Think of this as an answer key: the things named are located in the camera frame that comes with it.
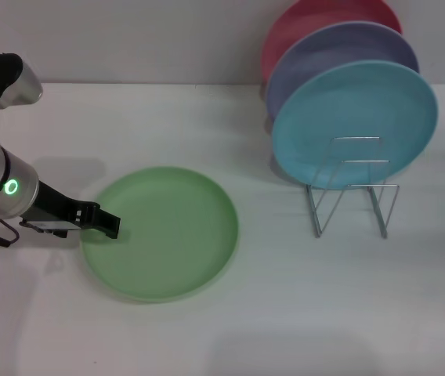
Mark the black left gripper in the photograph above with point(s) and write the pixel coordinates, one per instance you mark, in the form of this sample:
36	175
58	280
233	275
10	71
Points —
56	207

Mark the green round plate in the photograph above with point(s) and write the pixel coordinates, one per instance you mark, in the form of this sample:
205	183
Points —
167	243

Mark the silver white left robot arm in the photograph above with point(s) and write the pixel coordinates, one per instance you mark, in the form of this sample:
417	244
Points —
15	172

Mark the light blue round plate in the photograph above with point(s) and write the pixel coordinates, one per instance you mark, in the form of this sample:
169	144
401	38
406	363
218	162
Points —
363	105

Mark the pink round plate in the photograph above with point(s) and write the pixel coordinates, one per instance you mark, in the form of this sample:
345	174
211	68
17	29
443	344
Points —
304	19

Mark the purple round plate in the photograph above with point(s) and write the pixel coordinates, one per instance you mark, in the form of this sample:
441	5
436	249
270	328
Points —
344	43

